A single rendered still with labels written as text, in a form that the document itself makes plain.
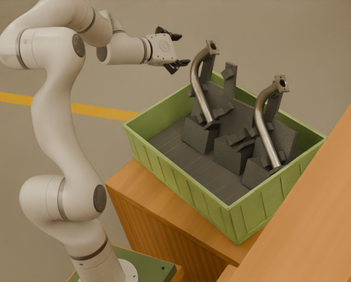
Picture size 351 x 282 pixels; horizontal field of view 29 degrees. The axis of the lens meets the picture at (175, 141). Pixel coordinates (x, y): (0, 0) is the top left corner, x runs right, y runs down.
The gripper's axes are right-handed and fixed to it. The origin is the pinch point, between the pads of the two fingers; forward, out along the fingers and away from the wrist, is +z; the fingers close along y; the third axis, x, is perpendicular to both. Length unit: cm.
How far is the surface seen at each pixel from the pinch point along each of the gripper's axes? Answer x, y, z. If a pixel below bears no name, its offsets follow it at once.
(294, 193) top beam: -112, -71, -97
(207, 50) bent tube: -0.7, -0.7, 10.8
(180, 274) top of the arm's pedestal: 9, -70, -21
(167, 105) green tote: 28.0, -8.4, 10.3
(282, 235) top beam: -112, -75, -101
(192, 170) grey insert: 18.7, -36.7, 4.1
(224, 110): 1.4, -22.1, 11.1
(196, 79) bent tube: 10.4, -6.4, 11.8
